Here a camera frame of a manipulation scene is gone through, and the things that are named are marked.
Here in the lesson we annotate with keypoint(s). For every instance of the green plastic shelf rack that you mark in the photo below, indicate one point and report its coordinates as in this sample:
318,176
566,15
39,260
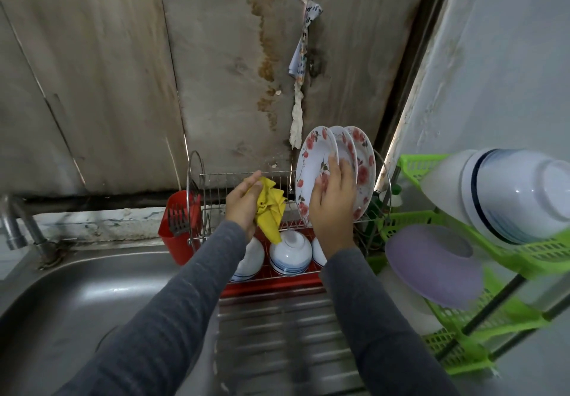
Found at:
525,258

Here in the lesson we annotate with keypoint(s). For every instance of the person's right forearm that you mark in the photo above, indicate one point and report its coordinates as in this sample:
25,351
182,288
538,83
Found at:
383,329

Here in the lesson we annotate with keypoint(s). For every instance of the metal faucet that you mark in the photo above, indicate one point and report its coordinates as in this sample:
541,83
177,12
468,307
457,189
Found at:
22,227

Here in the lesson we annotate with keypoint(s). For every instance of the white hanging cloth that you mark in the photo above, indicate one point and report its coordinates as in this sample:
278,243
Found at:
298,98

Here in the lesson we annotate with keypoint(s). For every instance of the green dish soap bottle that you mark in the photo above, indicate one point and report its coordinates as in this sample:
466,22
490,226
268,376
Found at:
378,209

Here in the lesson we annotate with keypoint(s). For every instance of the purple plastic bowl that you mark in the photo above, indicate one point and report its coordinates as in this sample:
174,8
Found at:
432,267

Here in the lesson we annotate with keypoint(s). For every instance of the person's right hand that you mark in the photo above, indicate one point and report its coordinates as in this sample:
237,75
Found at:
331,209

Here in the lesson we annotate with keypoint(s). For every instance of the cream plastic bowl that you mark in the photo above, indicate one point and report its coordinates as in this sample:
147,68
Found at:
401,298

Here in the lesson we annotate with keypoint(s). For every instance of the stainless steel sink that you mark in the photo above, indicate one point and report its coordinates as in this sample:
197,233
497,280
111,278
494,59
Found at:
80,320

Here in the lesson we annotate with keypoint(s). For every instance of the person's left hand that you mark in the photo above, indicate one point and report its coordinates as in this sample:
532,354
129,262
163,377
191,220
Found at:
242,203

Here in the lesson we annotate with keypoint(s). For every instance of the red plastic cup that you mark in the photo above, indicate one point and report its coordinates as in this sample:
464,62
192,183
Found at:
178,249

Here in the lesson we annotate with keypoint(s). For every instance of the white plastic bowl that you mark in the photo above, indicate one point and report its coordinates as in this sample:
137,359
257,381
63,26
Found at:
443,182

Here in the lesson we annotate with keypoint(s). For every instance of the metal fork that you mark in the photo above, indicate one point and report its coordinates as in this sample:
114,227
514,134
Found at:
176,220

